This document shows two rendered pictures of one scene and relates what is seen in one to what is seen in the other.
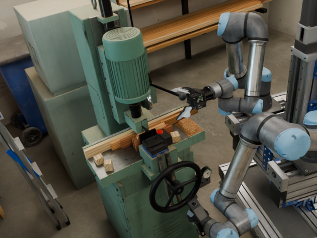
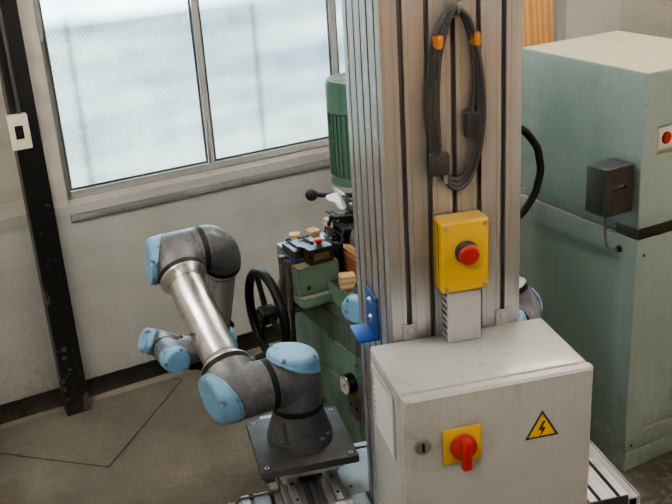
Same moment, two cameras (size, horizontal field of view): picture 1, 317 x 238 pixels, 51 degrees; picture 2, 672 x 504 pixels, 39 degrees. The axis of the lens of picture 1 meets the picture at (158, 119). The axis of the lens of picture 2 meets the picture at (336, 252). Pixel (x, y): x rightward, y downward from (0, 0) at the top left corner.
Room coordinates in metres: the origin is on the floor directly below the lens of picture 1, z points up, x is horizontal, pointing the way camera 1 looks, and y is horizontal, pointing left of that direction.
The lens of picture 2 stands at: (1.28, -2.62, 2.05)
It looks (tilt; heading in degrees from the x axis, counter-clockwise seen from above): 22 degrees down; 89
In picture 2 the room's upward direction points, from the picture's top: 4 degrees counter-clockwise
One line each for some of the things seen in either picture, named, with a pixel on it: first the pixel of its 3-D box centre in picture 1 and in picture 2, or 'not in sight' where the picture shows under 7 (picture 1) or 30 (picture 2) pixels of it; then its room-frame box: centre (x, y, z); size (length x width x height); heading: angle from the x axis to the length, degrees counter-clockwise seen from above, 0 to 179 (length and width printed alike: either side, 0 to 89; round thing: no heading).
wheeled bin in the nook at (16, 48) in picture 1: (32, 88); not in sight; (2.99, 1.19, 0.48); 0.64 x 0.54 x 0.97; 119
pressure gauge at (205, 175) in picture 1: (205, 173); (349, 386); (1.33, -0.22, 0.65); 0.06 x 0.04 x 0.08; 116
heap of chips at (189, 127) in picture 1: (188, 124); not in sight; (1.44, -0.15, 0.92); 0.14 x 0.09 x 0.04; 26
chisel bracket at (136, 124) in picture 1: (136, 121); not in sight; (1.43, 0.11, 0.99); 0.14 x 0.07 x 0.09; 26
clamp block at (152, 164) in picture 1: (158, 154); (308, 270); (1.24, 0.02, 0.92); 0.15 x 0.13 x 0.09; 116
